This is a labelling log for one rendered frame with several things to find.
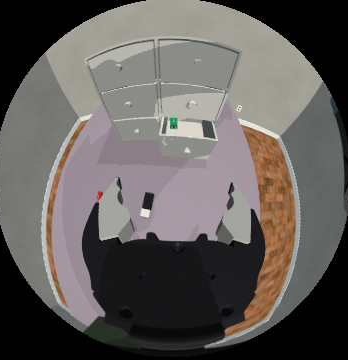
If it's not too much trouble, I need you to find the white drawer with knob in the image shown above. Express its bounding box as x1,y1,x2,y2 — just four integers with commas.
159,40,238,89
88,41,157,91

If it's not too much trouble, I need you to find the green nine-volt battery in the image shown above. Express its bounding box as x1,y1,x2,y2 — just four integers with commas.
170,118,178,129

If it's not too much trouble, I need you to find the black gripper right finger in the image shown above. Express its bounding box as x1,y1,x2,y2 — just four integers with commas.
216,183,265,292

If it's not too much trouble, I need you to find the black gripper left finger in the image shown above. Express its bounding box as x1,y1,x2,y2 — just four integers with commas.
82,177,135,291

